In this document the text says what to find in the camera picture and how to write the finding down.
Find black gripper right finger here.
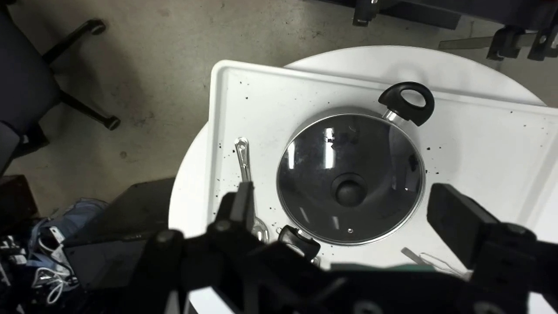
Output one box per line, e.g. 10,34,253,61
427,181,558,293

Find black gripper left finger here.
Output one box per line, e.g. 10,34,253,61
145,179,269,282

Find glass lid with black knob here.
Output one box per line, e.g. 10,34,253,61
276,109,427,245

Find steel spoon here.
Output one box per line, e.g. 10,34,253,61
234,136,276,242

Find metal tongs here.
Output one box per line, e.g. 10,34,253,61
399,245,467,279

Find white plastic tray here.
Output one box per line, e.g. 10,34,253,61
206,57,558,314

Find black equipment cart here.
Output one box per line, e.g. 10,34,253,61
351,0,558,62

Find dark office chair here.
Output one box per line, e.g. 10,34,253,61
0,0,122,176

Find blue bag with cables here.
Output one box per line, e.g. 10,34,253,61
0,197,110,314

